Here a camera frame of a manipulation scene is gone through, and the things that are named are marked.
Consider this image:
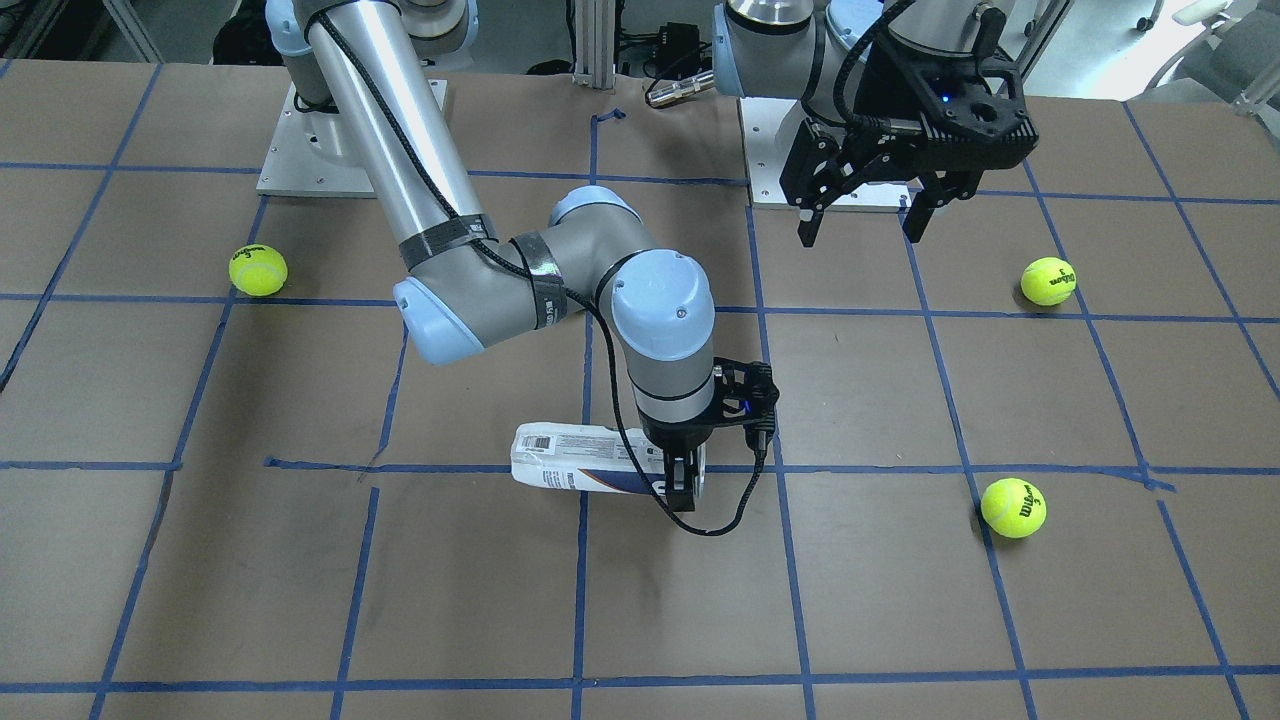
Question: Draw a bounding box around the aluminium frame post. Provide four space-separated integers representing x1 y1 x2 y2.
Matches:
570 0 618 91

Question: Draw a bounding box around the tennis ball far corner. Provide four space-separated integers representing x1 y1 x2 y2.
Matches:
1019 258 1076 307

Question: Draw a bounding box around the tennis ball near left gripper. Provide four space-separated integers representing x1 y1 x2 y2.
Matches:
980 477 1048 539

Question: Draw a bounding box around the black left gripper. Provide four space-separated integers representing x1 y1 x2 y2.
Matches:
780 40 1039 249

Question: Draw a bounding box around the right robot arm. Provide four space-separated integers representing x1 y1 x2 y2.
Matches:
266 1 780 519

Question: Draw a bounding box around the clear tennis ball can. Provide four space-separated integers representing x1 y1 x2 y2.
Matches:
509 421 648 495

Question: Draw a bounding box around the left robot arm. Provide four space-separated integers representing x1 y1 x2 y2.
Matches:
713 1 1039 247

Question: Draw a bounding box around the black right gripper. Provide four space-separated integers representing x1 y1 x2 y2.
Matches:
640 357 780 512

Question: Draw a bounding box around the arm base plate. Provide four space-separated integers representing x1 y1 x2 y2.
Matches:
256 86 380 200
739 95 936 213

